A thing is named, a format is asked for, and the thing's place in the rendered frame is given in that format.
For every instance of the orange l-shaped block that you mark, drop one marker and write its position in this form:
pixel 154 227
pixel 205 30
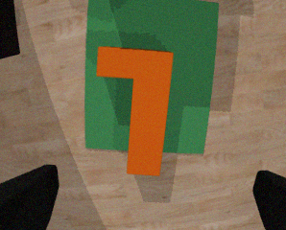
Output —
pixel 151 70

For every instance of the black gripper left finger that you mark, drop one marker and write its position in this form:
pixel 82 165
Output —
pixel 27 201

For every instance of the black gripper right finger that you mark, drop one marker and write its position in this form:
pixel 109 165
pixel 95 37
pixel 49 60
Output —
pixel 269 192

